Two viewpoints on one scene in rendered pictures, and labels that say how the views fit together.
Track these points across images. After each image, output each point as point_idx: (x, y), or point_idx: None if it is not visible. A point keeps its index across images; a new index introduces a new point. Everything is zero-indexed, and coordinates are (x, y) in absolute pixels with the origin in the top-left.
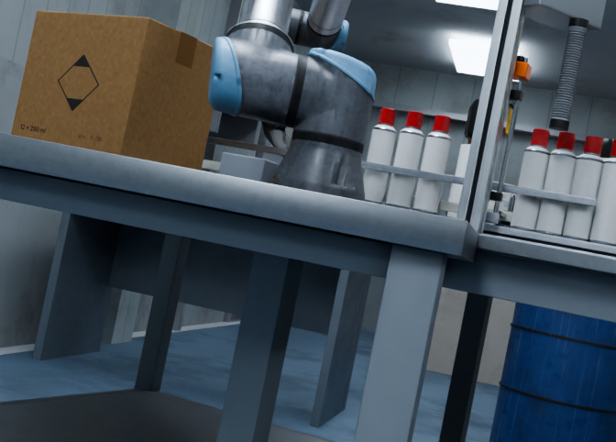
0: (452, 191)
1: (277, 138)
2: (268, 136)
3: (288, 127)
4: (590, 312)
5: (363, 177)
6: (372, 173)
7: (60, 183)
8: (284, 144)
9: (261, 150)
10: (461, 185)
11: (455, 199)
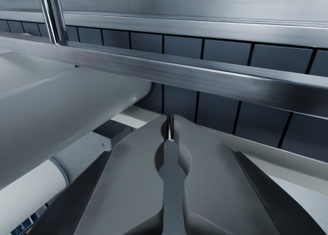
0: (29, 196)
1: (221, 177)
2: (288, 210)
3: (136, 208)
4: None
5: (33, 64)
6: (8, 52)
7: None
8: (185, 147)
9: (291, 72)
10: (10, 189)
11: (32, 180)
